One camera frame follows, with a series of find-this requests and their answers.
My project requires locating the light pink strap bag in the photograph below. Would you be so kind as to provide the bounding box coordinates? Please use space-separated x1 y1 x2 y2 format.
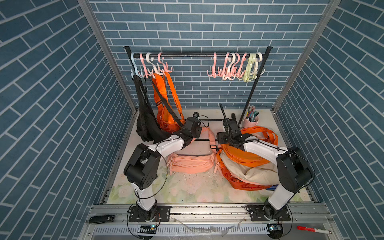
167 127 220 175

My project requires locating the pink hook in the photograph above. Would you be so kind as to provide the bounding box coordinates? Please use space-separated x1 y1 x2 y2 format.
157 53 174 75
233 52 241 79
237 53 248 80
140 53 151 78
207 53 218 78
219 52 229 81

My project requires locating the light blue hook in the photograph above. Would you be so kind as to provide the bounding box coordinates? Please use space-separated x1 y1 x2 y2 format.
130 53 142 77

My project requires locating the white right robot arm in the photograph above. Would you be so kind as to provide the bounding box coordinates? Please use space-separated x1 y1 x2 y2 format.
217 117 315 221

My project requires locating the white hook left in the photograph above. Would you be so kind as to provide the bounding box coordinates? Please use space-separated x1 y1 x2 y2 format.
146 53 164 76

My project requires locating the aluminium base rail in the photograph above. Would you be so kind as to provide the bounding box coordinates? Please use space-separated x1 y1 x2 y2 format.
80 202 342 240

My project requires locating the white hook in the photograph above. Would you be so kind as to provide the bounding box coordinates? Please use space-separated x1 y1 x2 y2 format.
226 53 236 80
146 53 164 76

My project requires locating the white hook middle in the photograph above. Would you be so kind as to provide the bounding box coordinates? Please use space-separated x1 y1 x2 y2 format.
226 53 236 80

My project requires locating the black remote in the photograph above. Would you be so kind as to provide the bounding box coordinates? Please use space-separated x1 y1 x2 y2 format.
89 215 115 225

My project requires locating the beige bag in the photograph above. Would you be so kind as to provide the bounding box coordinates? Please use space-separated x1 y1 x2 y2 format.
220 153 280 186

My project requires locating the black clothes rack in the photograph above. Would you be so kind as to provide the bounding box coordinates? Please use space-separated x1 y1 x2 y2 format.
124 46 274 127

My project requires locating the red white marker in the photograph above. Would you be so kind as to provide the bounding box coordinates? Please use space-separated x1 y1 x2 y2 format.
297 226 332 235

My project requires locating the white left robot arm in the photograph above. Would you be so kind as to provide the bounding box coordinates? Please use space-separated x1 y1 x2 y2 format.
124 117 202 222

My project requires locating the green hook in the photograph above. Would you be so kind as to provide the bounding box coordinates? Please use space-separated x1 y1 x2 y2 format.
243 53 256 82
252 53 260 80

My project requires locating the black bag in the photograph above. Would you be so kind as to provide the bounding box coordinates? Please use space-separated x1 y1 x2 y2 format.
132 75 172 144

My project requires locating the white hook right end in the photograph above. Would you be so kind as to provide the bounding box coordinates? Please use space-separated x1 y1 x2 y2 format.
256 52 265 75

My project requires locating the pink metal pen bucket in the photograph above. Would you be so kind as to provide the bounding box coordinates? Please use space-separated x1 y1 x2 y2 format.
242 105 260 129

